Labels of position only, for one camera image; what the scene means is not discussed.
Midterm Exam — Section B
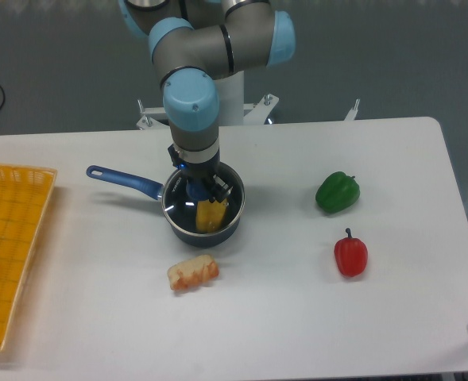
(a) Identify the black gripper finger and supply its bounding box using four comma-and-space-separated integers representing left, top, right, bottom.
206, 175, 233, 202

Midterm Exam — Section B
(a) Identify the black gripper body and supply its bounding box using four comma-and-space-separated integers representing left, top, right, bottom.
168, 144, 220, 191

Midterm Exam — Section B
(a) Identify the glass lid with blue knob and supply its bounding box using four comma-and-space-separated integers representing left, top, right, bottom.
161, 160, 246, 235

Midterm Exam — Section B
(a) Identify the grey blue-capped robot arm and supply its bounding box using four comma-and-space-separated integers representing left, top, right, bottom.
119, 1, 296, 202

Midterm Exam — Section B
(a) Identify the yellow bell pepper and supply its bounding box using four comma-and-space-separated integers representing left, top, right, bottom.
195, 199, 228, 233

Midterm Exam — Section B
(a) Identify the toy bread roll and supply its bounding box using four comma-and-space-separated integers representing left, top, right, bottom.
167, 254, 219, 291

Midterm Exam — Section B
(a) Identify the green bell pepper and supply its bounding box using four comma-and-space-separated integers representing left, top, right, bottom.
315, 171, 361, 214

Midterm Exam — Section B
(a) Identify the red bell pepper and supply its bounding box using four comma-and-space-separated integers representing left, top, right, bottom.
334, 228, 368, 278

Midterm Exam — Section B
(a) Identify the yellow plastic basket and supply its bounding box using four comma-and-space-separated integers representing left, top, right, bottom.
0, 164, 57, 351

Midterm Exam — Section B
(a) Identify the dark pot with blue handle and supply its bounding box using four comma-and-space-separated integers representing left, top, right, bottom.
86, 163, 246, 248

